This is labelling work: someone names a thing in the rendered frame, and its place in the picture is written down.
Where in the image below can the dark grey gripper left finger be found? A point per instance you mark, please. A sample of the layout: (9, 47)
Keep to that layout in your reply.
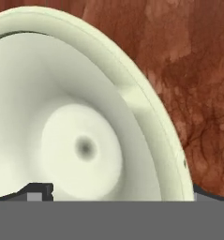
(35, 191)

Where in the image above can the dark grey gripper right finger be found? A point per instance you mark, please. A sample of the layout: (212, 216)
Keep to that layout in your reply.
(207, 196)

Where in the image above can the white bowl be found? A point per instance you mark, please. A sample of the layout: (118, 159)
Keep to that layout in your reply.
(85, 93)

